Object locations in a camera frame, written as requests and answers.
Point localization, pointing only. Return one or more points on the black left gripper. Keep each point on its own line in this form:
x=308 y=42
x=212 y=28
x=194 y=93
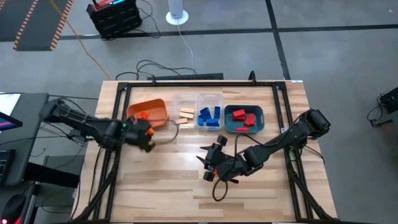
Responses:
x=136 y=133

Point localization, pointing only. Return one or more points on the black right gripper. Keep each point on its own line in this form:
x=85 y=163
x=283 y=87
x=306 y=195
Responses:
x=225 y=165

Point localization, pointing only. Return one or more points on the plain wooden block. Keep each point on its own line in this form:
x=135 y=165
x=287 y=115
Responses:
x=186 y=115
x=187 y=126
x=187 y=110
x=181 y=121

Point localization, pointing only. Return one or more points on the thin red wooden block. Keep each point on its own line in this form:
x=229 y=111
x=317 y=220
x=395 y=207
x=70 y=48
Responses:
x=242 y=128

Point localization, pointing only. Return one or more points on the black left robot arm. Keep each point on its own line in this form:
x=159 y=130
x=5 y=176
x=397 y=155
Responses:
x=77 y=121

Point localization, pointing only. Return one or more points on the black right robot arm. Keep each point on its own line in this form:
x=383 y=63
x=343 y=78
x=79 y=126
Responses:
x=280 y=140

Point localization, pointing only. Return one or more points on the orange plastic bin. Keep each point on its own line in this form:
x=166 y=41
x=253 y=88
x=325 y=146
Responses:
x=155 y=109

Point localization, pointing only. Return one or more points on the dark teal plastic bin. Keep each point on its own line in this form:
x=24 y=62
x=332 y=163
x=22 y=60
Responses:
x=229 y=124

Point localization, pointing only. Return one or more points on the clear plastic bin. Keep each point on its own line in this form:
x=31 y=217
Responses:
x=177 y=102
x=210 y=99

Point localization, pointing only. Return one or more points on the black power strip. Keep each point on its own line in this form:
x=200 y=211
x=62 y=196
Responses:
x=186 y=76

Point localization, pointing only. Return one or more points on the green connector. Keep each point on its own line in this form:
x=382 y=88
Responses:
x=292 y=154

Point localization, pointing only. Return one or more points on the black equipment case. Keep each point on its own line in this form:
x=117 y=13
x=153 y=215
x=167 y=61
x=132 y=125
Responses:
x=115 y=21

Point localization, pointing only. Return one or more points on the black side desk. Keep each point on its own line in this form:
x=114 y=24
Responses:
x=28 y=140

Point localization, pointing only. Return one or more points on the white round-base stand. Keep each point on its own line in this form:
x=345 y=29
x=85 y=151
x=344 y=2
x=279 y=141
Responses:
x=176 y=15

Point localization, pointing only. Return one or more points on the red electronic device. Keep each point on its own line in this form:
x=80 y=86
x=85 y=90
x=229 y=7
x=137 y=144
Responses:
x=104 y=3

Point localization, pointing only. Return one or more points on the computer screen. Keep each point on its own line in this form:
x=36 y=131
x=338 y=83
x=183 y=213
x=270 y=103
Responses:
x=9 y=122

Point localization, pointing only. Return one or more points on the white sheet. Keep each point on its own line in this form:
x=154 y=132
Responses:
x=7 y=102

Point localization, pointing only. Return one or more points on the backlit keyboard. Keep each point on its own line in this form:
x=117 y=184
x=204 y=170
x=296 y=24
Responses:
x=4 y=168

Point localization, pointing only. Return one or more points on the black computer mouse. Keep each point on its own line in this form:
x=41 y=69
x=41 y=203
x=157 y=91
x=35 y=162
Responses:
x=11 y=208

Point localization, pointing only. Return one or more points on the black hazard-striped floor mat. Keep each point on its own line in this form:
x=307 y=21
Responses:
x=37 y=21

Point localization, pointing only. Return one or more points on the black floor equipment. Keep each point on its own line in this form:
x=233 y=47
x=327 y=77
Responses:
x=387 y=105

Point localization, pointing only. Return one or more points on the black aluminium table frame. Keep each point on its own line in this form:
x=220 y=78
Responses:
x=202 y=84

